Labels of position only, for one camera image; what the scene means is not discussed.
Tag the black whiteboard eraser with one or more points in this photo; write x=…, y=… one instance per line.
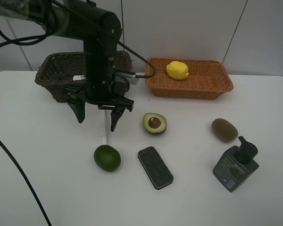
x=154, y=166

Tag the orange wicker basket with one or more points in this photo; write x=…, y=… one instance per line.
x=207, y=79

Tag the dark brown wicker basket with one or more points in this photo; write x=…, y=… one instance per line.
x=58, y=70

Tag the green lime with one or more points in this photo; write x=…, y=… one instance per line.
x=107, y=158

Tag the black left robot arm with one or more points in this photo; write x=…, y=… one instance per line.
x=99, y=30

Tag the blue capped white bottle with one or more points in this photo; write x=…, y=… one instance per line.
x=78, y=77

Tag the brown kiwi fruit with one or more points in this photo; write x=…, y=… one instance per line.
x=224, y=130

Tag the white marker pen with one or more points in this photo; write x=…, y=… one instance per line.
x=106, y=119

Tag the halved avocado with pit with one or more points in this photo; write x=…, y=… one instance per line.
x=154, y=123

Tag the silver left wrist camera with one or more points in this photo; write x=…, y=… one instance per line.
x=130, y=76

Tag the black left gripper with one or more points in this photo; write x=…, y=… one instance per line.
x=108, y=95

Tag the yellow lemon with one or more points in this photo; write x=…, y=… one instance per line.
x=177, y=70

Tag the dark grey pump bottle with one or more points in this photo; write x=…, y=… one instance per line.
x=236, y=165

